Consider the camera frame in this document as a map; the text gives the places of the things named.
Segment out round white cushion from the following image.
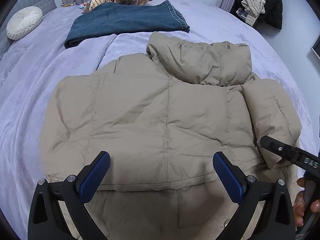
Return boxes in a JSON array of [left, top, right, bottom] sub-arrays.
[[6, 7, 43, 40]]

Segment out folded blue jeans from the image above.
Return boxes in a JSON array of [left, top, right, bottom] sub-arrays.
[[64, 0, 190, 49]]

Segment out person's right hand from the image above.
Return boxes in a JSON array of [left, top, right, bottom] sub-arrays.
[[292, 177, 320, 230]]

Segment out dark framed panel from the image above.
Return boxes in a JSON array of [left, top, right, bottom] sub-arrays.
[[311, 34, 320, 58]]

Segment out beige puffer jacket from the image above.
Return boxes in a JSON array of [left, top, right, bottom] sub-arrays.
[[39, 32, 303, 240]]

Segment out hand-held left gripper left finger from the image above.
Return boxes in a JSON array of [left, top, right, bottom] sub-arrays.
[[27, 151, 111, 240]]

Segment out hanging black and beige coats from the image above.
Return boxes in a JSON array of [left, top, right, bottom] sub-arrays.
[[230, 0, 283, 30]]

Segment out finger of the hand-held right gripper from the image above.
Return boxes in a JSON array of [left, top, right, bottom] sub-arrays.
[[260, 135, 301, 165]]

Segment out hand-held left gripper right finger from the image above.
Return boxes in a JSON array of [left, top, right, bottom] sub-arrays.
[[212, 151, 297, 240]]

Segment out hanging beige quilted garment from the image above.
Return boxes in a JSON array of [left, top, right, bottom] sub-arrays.
[[241, 0, 266, 26]]

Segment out lavender fleece bed blanket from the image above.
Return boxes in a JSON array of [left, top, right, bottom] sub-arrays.
[[0, 0, 312, 240]]

